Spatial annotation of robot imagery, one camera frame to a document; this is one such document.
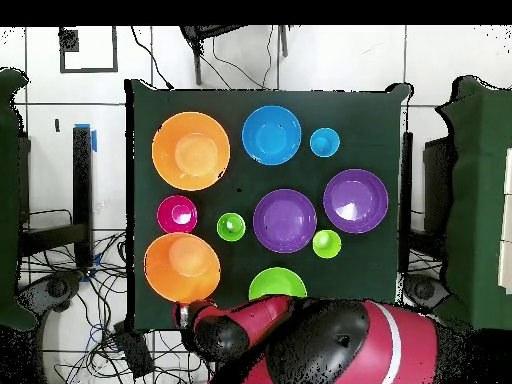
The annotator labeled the green cup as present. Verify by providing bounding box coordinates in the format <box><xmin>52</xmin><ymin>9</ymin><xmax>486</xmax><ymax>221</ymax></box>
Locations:
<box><xmin>216</xmin><ymin>212</ymin><xmax>247</xmax><ymax>243</ymax></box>

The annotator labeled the red bowl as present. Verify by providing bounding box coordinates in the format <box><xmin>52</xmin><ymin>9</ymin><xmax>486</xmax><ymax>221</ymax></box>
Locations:
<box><xmin>156</xmin><ymin>194</ymin><xmax>199</xmax><ymax>235</ymax></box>

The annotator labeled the orange bowl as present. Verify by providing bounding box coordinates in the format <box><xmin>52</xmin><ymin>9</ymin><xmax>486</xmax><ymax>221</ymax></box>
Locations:
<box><xmin>142</xmin><ymin>232</ymin><xmax>222</xmax><ymax>304</ymax></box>
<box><xmin>151</xmin><ymin>111</ymin><xmax>232</xmax><ymax>192</ymax></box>

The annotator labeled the purple bowl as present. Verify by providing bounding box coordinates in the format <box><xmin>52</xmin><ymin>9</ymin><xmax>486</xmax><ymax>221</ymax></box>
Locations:
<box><xmin>322</xmin><ymin>168</ymin><xmax>390</xmax><ymax>235</ymax></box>
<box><xmin>252</xmin><ymin>188</ymin><xmax>318</xmax><ymax>255</ymax></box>

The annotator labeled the green bowl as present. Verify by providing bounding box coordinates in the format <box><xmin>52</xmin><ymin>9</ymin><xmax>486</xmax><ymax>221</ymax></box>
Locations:
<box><xmin>248</xmin><ymin>266</ymin><xmax>308</xmax><ymax>301</ymax></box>

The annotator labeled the yellow-green cup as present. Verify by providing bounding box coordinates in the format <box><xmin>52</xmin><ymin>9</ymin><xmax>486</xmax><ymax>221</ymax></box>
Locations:
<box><xmin>312</xmin><ymin>229</ymin><xmax>343</xmax><ymax>260</ymax></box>

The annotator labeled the blue bowl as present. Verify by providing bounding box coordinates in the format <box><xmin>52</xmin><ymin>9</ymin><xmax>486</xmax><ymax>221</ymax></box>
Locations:
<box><xmin>241</xmin><ymin>104</ymin><xmax>303</xmax><ymax>166</ymax></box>

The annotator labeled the blue cup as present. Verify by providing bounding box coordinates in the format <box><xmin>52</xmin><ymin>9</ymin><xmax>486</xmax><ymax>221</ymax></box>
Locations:
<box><xmin>308</xmin><ymin>127</ymin><xmax>341</xmax><ymax>158</ymax></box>

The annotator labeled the dark green table cloth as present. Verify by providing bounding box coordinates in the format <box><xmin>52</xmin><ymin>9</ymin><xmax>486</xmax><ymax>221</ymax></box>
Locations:
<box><xmin>123</xmin><ymin>79</ymin><xmax>413</xmax><ymax>333</ymax></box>

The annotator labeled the green cloth covered table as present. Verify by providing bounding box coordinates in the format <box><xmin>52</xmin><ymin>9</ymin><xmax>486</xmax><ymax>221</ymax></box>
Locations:
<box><xmin>433</xmin><ymin>75</ymin><xmax>512</xmax><ymax>337</ymax></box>
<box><xmin>0</xmin><ymin>67</ymin><xmax>39</xmax><ymax>333</ymax></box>

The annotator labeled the white box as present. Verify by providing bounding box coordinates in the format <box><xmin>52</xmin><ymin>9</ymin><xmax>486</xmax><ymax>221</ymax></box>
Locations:
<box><xmin>497</xmin><ymin>147</ymin><xmax>512</xmax><ymax>295</ymax></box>

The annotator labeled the black floor cable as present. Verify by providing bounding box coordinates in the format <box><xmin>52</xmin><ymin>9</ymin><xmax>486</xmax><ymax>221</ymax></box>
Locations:
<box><xmin>130</xmin><ymin>25</ymin><xmax>175</xmax><ymax>90</ymax></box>

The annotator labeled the black camera tripod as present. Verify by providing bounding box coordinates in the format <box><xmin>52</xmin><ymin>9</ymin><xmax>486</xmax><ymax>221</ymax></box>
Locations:
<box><xmin>179</xmin><ymin>25</ymin><xmax>289</xmax><ymax>87</ymax></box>

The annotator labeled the tangle of cables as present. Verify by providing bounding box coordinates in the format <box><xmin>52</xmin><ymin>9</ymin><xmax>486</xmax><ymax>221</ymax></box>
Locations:
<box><xmin>23</xmin><ymin>231</ymin><xmax>209</xmax><ymax>384</ymax></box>

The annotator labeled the grey pedestal foot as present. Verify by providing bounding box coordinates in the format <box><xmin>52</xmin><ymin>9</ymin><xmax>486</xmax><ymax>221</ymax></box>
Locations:
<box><xmin>17</xmin><ymin>271</ymin><xmax>85</xmax><ymax>317</ymax></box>
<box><xmin>403</xmin><ymin>273</ymin><xmax>451</xmax><ymax>315</ymax></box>

